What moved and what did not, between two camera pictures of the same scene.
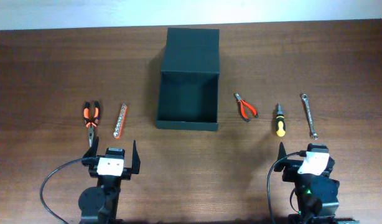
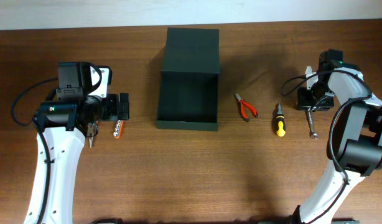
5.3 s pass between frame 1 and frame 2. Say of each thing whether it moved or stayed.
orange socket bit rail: stayed
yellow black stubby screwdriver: stayed
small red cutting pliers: stayed
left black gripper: moved
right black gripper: moved
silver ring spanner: stayed
